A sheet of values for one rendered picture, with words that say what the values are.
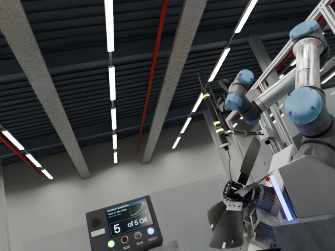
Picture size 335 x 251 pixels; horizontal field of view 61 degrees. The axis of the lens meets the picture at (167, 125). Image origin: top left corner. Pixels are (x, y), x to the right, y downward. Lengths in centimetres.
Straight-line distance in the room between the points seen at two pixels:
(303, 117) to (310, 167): 17
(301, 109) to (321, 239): 41
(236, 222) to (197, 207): 575
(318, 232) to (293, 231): 11
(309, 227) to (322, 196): 11
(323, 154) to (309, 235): 28
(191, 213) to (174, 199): 54
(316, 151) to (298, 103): 18
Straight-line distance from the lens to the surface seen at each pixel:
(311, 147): 112
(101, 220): 117
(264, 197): 177
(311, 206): 111
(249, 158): 181
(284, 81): 144
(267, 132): 227
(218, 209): 194
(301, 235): 106
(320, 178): 104
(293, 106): 107
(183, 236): 728
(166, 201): 728
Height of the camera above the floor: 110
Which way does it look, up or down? 19 degrees up
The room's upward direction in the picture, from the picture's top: 18 degrees counter-clockwise
